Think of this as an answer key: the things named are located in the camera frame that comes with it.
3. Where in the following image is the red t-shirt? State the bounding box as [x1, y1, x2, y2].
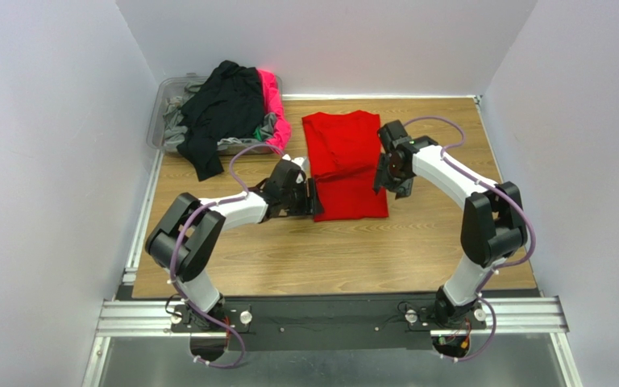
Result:
[302, 110, 388, 223]

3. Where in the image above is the black t-shirt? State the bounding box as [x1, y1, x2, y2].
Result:
[177, 60, 265, 181]

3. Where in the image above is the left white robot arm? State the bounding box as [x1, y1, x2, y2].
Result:
[145, 156, 323, 330]

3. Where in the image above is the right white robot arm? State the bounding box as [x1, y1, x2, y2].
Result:
[374, 140, 529, 326]

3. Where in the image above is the green garment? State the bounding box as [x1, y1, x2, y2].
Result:
[253, 127, 265, 142]

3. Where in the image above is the pink t-shirt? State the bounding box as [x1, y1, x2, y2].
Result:
[257, 69, 292, 153]

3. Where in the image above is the grey t-shirt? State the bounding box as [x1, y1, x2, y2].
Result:
[162, 77, 263, 156]

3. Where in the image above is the clear plastic bin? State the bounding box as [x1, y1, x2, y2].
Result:
[147, 73, 282, 153]

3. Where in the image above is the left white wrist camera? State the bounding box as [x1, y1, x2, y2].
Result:
[281, 154, 310, 183]

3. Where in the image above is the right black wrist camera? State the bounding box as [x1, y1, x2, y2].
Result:
[377, 120, 413, 153]

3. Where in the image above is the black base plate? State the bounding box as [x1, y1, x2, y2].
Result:
[164, 292, 494, 355]

